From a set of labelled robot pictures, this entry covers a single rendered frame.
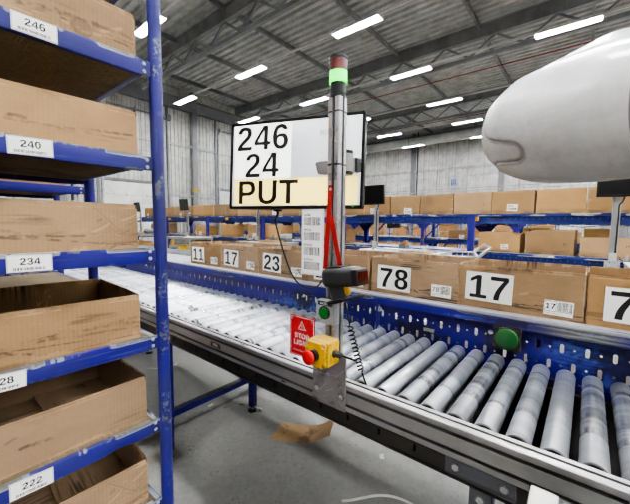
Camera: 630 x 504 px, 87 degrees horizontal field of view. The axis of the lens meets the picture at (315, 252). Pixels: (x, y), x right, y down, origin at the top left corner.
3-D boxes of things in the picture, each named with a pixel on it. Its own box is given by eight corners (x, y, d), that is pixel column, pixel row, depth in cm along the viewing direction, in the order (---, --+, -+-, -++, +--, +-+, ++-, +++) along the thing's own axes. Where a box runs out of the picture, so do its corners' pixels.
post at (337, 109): (311, 398, 102) (314, 100, 94) (321, 392, 106) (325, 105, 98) (344, 413, 94) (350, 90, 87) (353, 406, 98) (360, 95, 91)
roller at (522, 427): (501, 455, 73) (502, 434, 72) (532, 374, 113) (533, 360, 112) (528, 466, 70) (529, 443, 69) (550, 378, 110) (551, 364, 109)
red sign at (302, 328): (289, 352, 106) (289, 313, 105) (291, 352, 107) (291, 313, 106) (329, 367, 96) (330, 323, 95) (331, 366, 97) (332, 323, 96)
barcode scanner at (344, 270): (359, 307, 83) (355, 265, 83) (322, 306, 90) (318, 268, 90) (372, 303, 88) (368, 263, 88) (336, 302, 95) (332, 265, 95)
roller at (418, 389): (391, 412, 89) (392, 394, 89) (453, 354, 129) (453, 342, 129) (409, 419, 86) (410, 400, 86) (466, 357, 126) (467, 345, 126)
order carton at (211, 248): (190, 263, 256) (189, 241, 255) (222, 260, 279) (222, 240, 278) (221, 268, 232) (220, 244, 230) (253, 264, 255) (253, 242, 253)
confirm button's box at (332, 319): (314, 322, 97) (314, 299, 96) (321, 319, 99) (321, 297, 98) (333, 327, 92) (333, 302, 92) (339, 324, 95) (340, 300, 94)
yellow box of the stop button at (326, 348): (301, 365, 93) (301, 340, 93) (320, 356, 100) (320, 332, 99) (343, 381, 84) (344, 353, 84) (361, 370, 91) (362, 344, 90)
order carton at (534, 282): (456, 306, 132) (458, 263, 130) (475, 294, 155) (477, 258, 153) (583, 326, 107) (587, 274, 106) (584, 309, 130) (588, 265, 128)
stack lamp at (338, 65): (325, 83, 92) (325, 60, 92) (336, 88, 96) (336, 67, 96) (340, 78, 89) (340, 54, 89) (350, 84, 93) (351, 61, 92)
